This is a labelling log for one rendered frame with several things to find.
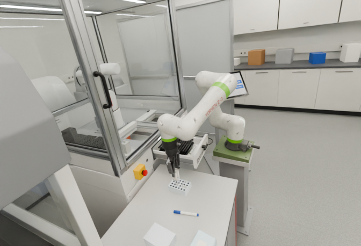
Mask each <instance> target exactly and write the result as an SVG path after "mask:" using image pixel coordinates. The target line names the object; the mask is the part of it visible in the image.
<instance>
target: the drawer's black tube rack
mask: <svg viewBox="0 0 361 246"><path fill-rule="evenodd" d="M178 141H179V143H180V145H179V146H178V150H179V151H180V152H179V154H181V155H187V154H188V152H189V150H190V149H191V147H192V146H193V144H194V142H192V143H191V144H190V146H189V147H188V149H187V151H186V152H185V153H183V150H184V149H185V147H186V146H187V144H188V143H189V142H190V141H189V140H188V141H182V140H180V139H178ZM158 148H160V150H159V151H164V152H165V149H164V148H163V146H162V143H161V145H160V146H159V147H158Z"/></svg>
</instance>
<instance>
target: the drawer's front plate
mask: <svg viewBox="0 0 361 246"><path fill-rule="evenodd" d="M206 144H208V134H205V135H204V137H203V139H202V140H201V142H200V144H199V145H198V147H197V148H196V150H195V152H194V153H193V155H192V157H193V166H194V168H195V169H196V168H197V167H198V165H199V163H200V161H201V159H202V157H203V155H204V153H205V151H206V150H205V151H204V149H203V148H202V145H206ZM202 152H203V155H202V154H201V153H202ZM200 154H201V155H200ZM198 158H199V159H200V160H199V159H198ZM197 159H198V162H197Z"/></svg>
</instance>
